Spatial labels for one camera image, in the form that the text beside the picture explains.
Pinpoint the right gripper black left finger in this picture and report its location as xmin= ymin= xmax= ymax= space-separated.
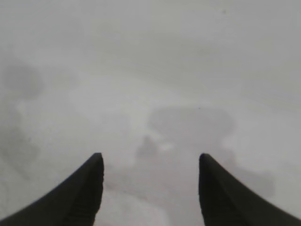
xmin=0 ymin=152 xmax=104 ymax=226

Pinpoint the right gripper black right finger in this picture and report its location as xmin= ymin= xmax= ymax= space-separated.
xmin=198 ymin=153 xmax=301 ymax=226

